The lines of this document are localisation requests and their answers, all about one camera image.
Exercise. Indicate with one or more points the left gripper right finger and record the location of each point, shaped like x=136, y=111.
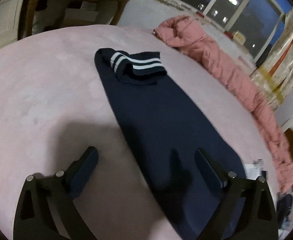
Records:
x=258, y=219

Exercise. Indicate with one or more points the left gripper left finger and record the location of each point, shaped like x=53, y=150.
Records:
x=33, y=218

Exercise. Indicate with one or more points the white navy varsity jacket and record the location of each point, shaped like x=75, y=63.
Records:
x=163, y=128

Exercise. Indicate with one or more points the blue plaid folded garment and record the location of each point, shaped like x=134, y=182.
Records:
x=284, y=207

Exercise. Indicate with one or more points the pink bed sheet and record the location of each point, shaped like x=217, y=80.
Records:
x=53, y=106

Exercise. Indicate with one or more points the tree pattern curtain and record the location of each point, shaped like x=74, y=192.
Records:
x=274, y=78

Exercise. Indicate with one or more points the pink plaid quilt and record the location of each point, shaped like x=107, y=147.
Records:
x=185, y=34

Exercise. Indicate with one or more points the white framed window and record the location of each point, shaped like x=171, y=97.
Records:
x=261, y=22

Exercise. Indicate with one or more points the dark wooden desk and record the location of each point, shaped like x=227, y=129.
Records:
x=38, y=16

